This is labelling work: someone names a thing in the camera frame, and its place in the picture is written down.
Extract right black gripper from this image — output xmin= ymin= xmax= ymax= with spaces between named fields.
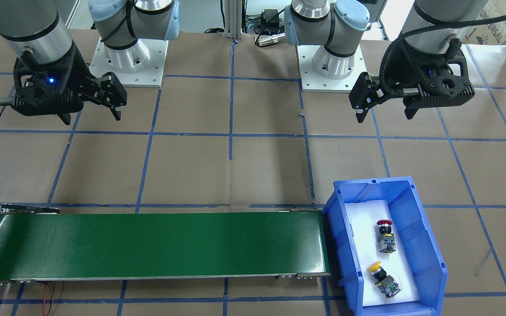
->
xmin=0 ymin=43 xmax=128 ymax=125

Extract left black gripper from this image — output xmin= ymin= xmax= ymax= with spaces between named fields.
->
xmin=349 ymin=39 xmax=475 ymax=123

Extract red push button switch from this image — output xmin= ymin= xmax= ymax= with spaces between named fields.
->
xmin=377 ymin=219 xmax=396 ymax=254

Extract yellow push button switch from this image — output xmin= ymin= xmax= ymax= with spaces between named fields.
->
xmin=367 ymin=261 xmax=402 ymax=298

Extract white foam pad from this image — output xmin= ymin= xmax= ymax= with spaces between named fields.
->
xmin=345 ymin=200 xmax=420 ymax=307

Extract cardboard box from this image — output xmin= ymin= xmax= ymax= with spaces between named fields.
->
xmin=462 ymin=0 xmax=506 ymax=45

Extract black power adapter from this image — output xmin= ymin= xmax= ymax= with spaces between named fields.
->
xmin=261 ymin=9 xmax=279 ymax=28

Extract green conveyor belt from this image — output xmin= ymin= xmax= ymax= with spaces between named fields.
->
xmin=0 ymin=205 xmax=331 ymax=282

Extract blue bin with foam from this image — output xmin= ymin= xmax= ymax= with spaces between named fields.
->
xmin=323 ymin=176 xmax=448 ymax=316

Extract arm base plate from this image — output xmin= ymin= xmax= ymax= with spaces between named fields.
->
xmin=296 ymin=45 xmax=367 ymax=93
xmin=90 ymin=36 xmax=169 ymax=88

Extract aluminium frame post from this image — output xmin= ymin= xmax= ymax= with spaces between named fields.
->
xmin=222 ymin=0 xmax=244 ymax=42

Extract red black wires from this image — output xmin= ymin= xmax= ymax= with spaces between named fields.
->
xmin=42 ymin=282 xmax=55 ymax=316

